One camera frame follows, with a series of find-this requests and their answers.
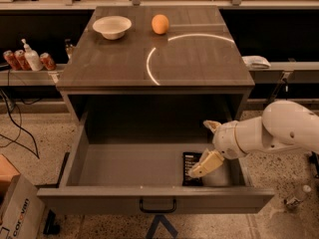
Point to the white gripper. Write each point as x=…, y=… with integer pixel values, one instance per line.
x=224, y=139

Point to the black rxbar chocolate bar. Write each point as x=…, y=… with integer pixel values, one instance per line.
x=189, y=160

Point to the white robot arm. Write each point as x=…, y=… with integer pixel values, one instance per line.
x=282, y=125

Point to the open grey top drawer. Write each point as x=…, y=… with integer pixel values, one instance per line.
x=112, y=165

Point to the grey wooden cabinet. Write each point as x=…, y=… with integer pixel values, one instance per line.
x=193, y=72

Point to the folded white cloth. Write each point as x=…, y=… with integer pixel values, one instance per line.
x=256, y=62

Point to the clear plastic water bottle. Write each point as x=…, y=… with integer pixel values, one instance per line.
x=297, y=196

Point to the orange fruit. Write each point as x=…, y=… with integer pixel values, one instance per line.
x=160, y=24

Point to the white paper bowl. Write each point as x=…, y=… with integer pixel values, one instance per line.
x=112, y=27

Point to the small clear glass bottle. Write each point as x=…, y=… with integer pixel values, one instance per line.
x=69, y=47

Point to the red soda can right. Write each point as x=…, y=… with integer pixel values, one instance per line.
x=48, y=61

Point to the red soda can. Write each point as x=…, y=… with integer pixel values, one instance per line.
x=48, y=61
x=11, y=60
x=20, y=57

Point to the white pump bottle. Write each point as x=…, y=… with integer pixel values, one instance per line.
x=32, y=57

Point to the cardboard box with print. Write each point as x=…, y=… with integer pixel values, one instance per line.
x=21, y=210

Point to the red soda can middle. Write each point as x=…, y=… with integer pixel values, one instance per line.
x=20, y=57

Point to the red soda can left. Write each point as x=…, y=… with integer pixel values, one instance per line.
x=11, y=60

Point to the black drawer handle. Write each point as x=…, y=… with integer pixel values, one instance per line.
x=152, y=206

